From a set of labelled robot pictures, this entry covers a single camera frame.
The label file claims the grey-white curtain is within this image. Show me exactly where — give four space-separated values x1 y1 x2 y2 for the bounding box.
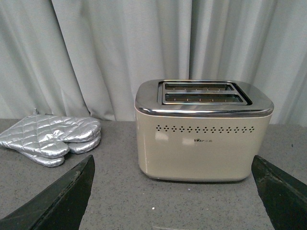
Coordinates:
0 0 307 126

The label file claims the upper silver quilted oven mitt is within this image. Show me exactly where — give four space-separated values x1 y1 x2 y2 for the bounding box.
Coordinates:
0 114 101 159

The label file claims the lower silver quilted oven mitt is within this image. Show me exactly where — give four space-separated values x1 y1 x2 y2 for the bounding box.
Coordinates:
19 132 101 168

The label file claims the silver quilted oven mitt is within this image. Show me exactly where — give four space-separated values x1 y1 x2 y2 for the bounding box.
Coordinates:
19 132 101 168
0 114 101 159

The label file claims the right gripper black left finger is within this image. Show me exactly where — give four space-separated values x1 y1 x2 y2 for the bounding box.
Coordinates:
0 155 95 230

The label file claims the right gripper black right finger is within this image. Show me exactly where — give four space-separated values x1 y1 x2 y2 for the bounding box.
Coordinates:
251 155 307 230

